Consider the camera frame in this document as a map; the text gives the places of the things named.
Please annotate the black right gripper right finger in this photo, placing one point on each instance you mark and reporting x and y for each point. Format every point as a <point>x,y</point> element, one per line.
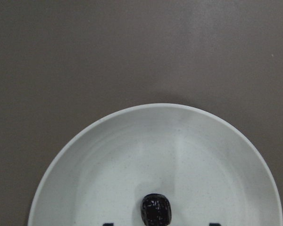
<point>214,224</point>

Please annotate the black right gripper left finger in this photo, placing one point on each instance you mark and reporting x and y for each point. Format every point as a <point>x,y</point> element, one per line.
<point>108,224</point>

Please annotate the dark red cherry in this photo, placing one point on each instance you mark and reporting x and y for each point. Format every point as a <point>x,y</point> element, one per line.
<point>155,210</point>

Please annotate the round cream plate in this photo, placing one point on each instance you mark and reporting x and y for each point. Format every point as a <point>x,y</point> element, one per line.
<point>207,169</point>

